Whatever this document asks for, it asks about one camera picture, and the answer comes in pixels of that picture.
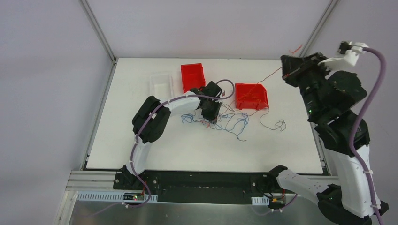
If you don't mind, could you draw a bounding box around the red bin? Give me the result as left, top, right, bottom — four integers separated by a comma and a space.
180, 63, 206, 93
235, 83, 269, 110

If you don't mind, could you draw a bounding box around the clear plastic bin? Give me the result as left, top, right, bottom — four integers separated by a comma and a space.
149, 72, 174, 99

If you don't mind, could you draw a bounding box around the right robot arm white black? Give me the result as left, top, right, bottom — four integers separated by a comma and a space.
266, 52, 389, 225

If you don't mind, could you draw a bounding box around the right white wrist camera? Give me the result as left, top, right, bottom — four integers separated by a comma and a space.
318, 41, 368, 70

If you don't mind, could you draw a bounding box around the coloured wire bundle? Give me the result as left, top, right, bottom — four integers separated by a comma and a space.
181, 104, 249, 142

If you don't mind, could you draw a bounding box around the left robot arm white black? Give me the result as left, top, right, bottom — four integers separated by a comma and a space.
114, 82, 226, 190

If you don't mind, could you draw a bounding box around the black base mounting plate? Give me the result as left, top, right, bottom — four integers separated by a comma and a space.
113, 168, 282, 204

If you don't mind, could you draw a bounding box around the black wire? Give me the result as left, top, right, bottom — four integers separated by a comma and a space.
259, 108, 287, 132

